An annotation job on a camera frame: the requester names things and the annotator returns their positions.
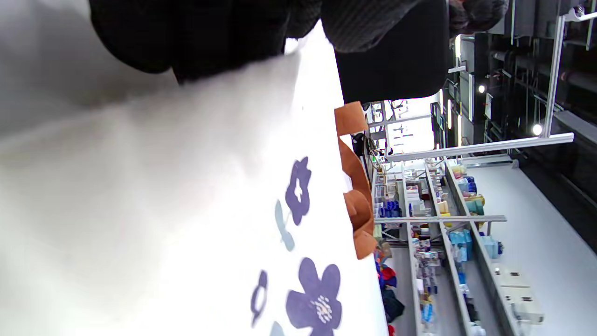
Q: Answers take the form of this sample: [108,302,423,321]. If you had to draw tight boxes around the storage shelf with colourful goods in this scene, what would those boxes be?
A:
[373,159,546,336]

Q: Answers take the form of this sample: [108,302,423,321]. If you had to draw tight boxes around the black office chair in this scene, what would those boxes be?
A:
[335,0,449,104]

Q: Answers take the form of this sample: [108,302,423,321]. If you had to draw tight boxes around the aluminium frame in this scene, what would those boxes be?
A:
[386,7,597,162]

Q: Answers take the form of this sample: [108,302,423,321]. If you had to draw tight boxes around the cream canvas bag purple flowers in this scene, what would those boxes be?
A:
[0,28,390,336]

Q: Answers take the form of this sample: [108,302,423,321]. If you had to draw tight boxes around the person's left hand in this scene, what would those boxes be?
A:
[89,0,423,85]

